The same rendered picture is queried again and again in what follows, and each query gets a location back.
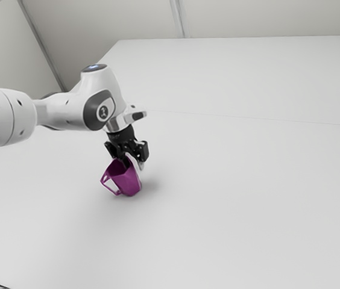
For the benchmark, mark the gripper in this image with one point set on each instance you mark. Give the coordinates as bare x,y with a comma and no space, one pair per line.
124,141

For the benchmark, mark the purple faceted mug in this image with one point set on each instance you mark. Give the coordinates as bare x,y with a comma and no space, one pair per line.
124,178

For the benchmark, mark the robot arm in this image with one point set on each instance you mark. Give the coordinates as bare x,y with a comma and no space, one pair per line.
67,105

